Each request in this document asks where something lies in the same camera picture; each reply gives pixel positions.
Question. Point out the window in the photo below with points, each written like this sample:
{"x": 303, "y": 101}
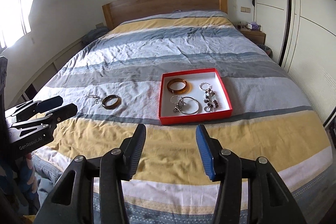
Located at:
{"x": 14, "y": 8}

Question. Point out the wooden nightstand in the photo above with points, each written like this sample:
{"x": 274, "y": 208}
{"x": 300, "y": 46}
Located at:
{"x": 257, "y": 37}

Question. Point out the red white jewelry box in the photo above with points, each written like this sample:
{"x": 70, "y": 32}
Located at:
{"x": 206, "y": 98}

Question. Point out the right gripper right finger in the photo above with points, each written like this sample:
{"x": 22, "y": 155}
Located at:
{"x": 224, "y": 166}

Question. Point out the left hand blue glove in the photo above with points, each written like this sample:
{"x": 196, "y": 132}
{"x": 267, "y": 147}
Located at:
{"x": 27, "y": 180}

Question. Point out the wooden headboard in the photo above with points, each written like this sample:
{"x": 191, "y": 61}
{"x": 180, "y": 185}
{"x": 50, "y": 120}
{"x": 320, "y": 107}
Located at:
{"x": 119, "y": 11}

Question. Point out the dark brown bangle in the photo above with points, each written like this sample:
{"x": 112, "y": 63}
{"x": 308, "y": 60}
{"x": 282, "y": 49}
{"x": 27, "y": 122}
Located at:
{"x": 111, "y": 101}

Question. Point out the wall switch plate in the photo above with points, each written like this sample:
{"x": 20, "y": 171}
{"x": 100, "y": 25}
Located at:
{"x": 245, "y": 9}

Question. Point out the wicker waste basket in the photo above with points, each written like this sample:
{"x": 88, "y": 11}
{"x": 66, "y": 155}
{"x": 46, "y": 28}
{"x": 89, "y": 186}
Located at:
{"x": 266, "y": 49}

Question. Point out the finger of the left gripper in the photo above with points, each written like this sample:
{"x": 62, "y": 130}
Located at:
{"x": 49, "y": 104}
{"x": 63, "y": 113}

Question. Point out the striped bed duvet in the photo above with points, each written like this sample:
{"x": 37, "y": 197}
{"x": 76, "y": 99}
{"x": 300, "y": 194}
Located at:
{"x": 271, "y": 117}

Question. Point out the silver charm ring cluster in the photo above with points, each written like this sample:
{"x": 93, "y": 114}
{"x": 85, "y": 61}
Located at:
{"x": 179, "y": 103}

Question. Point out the white wardrobe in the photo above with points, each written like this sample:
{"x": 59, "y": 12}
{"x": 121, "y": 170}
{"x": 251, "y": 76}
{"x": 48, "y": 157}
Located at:
{"x": 301, "y": 34}

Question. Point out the items on nightstand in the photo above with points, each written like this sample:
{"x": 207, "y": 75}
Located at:
{"x": 251, "y": 26}

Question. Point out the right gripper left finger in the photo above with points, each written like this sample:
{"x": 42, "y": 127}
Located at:
{"x": 119, "y": 164}

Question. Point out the amber orange bangle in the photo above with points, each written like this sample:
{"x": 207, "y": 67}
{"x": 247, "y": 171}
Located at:
{"x": 177, "y": 86}

